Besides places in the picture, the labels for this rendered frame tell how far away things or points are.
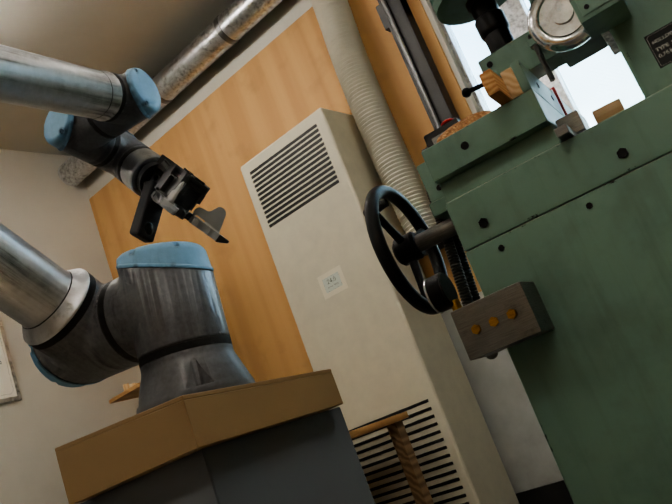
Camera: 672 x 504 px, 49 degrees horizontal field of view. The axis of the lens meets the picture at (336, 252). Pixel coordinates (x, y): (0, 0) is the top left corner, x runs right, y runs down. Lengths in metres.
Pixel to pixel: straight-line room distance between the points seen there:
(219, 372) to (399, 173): 1.96
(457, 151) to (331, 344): 1.89
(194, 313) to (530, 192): 0.56
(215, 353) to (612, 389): 0.60
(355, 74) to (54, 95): 2.04
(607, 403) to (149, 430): 0.66
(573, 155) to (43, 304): 0.86
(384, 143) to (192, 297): 1.96
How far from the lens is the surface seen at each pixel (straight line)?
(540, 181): 1.20
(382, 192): 1.49
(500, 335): 1.13
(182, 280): 1.17
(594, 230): 1.17
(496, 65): 1.46
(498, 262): 1.21
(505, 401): 3.01
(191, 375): 1.13
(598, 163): 1.19
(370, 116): 3.07
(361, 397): 2.99
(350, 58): 3.21
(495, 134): 1.23
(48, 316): 1.25
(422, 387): 2.82
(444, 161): 1.25
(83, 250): 4.52
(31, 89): 1.24
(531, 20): 1.35
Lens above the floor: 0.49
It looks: 14 degrees up
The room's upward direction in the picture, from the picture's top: 21 degrees counter-clockwise
